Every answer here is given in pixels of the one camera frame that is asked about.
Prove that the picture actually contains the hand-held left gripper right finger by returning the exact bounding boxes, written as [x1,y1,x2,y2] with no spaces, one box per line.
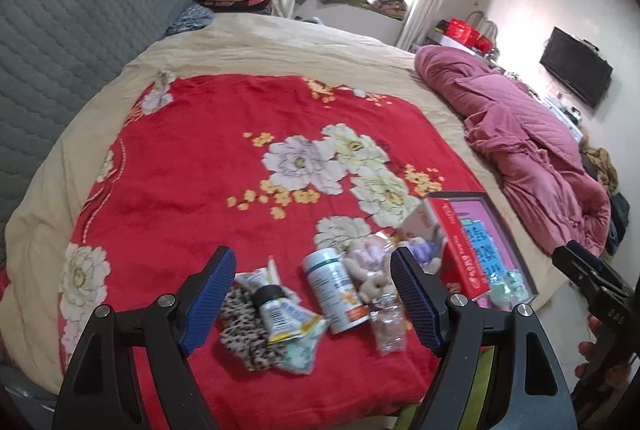
[390,246,578,430]

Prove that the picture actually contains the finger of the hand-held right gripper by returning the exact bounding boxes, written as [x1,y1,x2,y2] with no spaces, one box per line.
[551,240,632,297]

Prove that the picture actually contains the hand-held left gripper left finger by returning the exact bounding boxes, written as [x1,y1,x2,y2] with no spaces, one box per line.
[52,246,237,430]

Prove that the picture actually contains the beige plush rabbit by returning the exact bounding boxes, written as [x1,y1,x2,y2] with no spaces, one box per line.
[357,270,397,311]

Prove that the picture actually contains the leopard print scrunchie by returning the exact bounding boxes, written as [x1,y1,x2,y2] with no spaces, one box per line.
[217,285,291,371]

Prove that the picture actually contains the small plush rabbit purple ears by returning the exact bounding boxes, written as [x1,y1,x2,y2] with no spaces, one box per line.
[345,234,393,278]

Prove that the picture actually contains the dark box with pink print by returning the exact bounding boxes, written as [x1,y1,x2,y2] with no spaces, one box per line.
[425,192,541,311]

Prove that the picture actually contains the person's right hand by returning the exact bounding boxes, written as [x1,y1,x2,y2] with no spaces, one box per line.
[574,314,632,393]

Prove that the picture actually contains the small clear plastic bottle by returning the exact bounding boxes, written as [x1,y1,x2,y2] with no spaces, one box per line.
[370,292,408,356]

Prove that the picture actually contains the purple scrunchie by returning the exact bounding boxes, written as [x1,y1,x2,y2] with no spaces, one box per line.
[400,235,446,272]

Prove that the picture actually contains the small black capped bottle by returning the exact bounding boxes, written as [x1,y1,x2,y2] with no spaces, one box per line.
[250,285,293,343]

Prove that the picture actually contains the red carton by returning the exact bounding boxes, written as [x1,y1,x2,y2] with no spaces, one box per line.
[400,197,493,301]

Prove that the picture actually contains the clear bag of candies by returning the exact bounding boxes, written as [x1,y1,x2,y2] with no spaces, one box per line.
[487,270,531,308]

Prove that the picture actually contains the white pill bottle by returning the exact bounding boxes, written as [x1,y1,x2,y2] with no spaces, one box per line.
[301,247,371,336]

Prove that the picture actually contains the brown clothes pile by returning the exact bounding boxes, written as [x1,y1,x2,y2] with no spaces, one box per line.
[582,147,621,196]

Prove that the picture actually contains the green tissue packet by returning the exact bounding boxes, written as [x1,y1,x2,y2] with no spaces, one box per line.
[270,315,328,376]

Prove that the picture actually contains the red floral blanket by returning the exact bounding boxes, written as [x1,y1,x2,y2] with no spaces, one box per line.
[57,75,481,430]

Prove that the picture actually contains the pink quilt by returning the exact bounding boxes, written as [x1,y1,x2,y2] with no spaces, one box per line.
[415,44,612,256]

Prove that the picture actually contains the red bags on table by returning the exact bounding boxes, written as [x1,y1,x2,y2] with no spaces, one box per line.
[445,17,496,53]

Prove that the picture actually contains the beige bed sheet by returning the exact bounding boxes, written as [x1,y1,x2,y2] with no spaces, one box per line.
[5,12,556,411]

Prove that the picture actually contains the blue patterned cloth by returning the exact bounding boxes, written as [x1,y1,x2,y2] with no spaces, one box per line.
[167,5,216,36]

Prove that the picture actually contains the grey quilted headboard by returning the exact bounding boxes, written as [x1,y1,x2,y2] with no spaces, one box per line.
[0,0,196,231]

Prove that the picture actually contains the black wall television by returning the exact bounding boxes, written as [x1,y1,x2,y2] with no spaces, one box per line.
[539,27,613,110]

